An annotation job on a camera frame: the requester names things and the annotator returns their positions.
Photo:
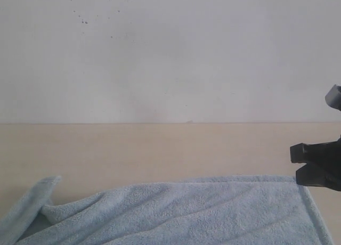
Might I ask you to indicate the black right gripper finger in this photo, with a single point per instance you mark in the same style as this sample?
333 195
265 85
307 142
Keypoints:
315 153
312 176

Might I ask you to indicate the light blue terry towel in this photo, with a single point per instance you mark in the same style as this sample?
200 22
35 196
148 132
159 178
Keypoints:
220 210

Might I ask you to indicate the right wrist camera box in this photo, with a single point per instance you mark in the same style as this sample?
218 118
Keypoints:
333 98

